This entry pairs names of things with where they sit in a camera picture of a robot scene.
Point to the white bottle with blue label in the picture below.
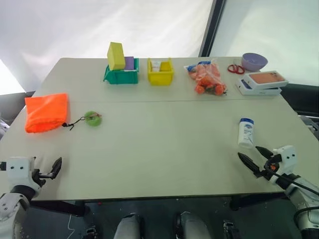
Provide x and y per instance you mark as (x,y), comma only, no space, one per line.
(246,133)

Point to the green plastic storage bin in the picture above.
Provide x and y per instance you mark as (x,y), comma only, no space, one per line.
(120,76)

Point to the yellow plastic storage bin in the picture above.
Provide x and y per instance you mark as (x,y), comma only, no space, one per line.
(159,77)

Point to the purple foam block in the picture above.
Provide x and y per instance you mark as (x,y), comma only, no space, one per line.
(129,63)

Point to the dark window frame post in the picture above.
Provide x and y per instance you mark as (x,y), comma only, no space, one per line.
(211,27)

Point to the white flat box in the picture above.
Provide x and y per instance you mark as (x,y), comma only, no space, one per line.
(259,91)

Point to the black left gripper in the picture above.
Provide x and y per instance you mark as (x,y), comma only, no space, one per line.
(41,176)

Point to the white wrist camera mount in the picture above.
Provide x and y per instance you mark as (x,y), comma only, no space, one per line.
(21,171)
(286,159)

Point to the yellow sponge block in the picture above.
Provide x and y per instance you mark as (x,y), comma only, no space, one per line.
(115,56)

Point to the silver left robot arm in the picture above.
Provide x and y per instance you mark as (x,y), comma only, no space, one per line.
(12,211)

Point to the small white tube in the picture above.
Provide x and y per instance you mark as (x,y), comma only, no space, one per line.
(156,66)

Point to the grey rounded shape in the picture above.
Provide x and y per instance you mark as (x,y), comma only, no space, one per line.
(193,226)
(128,227)

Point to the clear bag of orange items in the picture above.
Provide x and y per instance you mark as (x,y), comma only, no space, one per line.
(208,78)

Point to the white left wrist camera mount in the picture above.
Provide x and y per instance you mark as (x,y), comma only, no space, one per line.
(21,171)

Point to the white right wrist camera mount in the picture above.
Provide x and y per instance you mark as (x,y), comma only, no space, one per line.
(286,159)

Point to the purple bowl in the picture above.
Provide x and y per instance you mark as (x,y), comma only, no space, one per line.
(254,62)

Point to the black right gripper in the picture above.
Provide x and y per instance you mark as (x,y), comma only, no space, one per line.
(269,169)

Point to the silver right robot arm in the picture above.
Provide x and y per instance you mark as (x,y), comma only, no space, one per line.
(305,206)

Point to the white box with orange picture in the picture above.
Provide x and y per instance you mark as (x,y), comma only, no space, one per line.
(268,79)

